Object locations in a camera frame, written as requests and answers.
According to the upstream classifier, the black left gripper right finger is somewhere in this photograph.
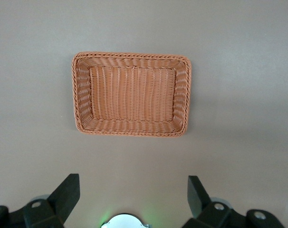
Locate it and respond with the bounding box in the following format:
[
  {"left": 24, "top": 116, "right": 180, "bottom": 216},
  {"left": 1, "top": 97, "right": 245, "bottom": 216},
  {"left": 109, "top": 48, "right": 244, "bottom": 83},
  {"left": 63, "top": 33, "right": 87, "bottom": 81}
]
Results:
[{"left": 184, "top": 176, "right": 286, "bottom": 228}]

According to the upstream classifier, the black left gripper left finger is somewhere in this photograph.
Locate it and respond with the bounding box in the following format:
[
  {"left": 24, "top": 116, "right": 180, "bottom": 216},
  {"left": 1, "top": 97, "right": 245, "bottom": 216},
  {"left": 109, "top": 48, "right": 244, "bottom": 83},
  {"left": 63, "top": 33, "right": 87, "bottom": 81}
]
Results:
[{"left": 0, "top": 173, "right": 80, "bottom": 228}]

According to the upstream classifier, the brown wicker basket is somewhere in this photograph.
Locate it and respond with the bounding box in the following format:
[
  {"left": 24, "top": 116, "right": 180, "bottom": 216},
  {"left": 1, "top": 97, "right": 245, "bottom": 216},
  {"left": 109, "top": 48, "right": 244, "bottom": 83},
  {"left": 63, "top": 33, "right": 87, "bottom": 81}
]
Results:
[{"left": 71, "top": 51, "right": 193, "bottom": 138}]

